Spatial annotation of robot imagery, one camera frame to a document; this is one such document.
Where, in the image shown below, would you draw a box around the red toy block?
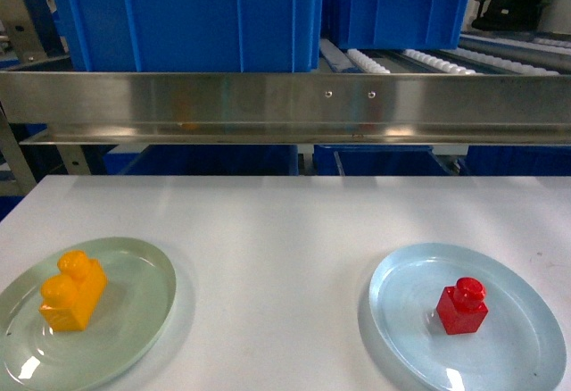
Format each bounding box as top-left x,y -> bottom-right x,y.
436,277 -> 488,335

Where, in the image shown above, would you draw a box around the pale green plate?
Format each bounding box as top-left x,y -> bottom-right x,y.
1,237 -> 177,390

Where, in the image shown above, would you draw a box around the smaller blue bin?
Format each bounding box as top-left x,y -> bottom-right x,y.
321,0 -> 468,50

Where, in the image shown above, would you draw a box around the large blue bin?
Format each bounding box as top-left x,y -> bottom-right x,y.
55,0 -> 322,72

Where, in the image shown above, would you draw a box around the white roller conveyor track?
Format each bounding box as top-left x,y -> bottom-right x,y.
319,34 -> 570,76

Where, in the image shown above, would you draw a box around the yellow toy block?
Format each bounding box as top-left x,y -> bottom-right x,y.
39,250 -> 108,333

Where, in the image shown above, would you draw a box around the pale blue plate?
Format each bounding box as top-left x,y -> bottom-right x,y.
368,243 -> 567,390

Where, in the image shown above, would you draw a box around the stainless steel rack rail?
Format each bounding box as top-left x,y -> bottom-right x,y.
1,71 -> 570,145

